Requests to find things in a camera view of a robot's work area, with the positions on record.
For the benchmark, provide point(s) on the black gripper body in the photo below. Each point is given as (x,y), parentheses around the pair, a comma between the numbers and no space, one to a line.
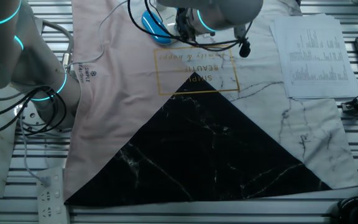
(186,25)

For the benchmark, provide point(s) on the blue white desk lamp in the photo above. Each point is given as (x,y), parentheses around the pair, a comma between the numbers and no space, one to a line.
(154,29)

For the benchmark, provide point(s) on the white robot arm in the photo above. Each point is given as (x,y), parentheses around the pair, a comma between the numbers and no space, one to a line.
(26,62)

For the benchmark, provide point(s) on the marble pattern tablecloth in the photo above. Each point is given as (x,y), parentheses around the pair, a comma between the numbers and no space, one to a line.
(197,140)

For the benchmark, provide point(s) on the printed white paper stack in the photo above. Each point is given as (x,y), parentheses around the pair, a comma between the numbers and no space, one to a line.
(315,56)

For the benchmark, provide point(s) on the white power strip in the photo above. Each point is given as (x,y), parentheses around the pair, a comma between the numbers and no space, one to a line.
(51,199)

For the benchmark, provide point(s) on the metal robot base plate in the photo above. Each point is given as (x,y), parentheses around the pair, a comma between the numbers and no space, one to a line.
(31,116)

